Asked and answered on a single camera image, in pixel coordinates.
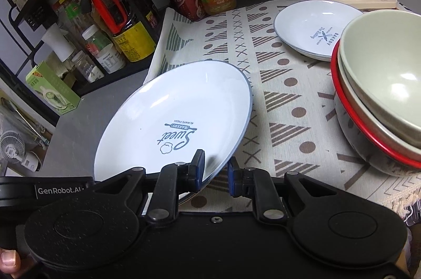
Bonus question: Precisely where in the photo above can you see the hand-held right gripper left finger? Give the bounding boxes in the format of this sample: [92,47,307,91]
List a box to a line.
[94,149,207,223]

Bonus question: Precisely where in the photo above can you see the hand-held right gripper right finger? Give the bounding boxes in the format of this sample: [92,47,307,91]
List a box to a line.
[228,157,317,223]

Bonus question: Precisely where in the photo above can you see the large white plate blue rim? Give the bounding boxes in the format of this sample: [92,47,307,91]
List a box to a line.
[94,60,254,204]

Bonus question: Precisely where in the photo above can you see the red and black bowl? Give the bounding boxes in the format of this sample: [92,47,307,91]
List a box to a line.
[330,42,421,176]

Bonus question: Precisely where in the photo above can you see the pale green bowl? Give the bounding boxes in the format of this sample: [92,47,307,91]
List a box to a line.
[337,65,421,157]
[340,10,421,150]

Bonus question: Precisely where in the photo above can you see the person's left hand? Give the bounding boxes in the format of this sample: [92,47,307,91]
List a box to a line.
[0,249,22,272]

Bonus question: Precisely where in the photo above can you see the small white desk fan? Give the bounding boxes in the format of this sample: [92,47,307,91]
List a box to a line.
[0,131,44,173]

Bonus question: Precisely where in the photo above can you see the patterned fringed table mat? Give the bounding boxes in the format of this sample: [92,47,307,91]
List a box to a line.
[143,0,421,221]

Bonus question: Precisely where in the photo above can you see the green carton box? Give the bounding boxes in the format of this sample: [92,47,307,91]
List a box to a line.
[26,61,81,116]

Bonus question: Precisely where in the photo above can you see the small clear spice jar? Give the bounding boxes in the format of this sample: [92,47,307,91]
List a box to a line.
[71,50,106,83]

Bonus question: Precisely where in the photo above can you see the white capped pill bottle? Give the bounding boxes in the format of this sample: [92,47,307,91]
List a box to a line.
[82,25,127,74]

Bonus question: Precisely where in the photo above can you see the red drink can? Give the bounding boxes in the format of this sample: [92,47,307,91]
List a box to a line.
[170,0,208,22]

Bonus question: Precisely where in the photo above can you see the small white plate blue rim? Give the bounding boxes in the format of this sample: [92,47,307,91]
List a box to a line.
[274,0,364,62]

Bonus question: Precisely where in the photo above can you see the black capped sauce bottle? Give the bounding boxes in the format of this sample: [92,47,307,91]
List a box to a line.
[122,0,159,33]

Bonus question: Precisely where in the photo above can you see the black metal shelf rack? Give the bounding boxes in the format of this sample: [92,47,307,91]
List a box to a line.
[0,0,169,96]

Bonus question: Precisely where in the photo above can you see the green capped condiment bottle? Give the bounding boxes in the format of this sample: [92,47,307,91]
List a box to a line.
[64,0,97,36]

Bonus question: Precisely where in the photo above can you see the dark oil bottle red handle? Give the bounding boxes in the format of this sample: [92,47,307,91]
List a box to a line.
[88,0,157,63]

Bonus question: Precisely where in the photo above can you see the red handled peeler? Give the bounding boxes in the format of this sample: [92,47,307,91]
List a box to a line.
[92,0,127,35]

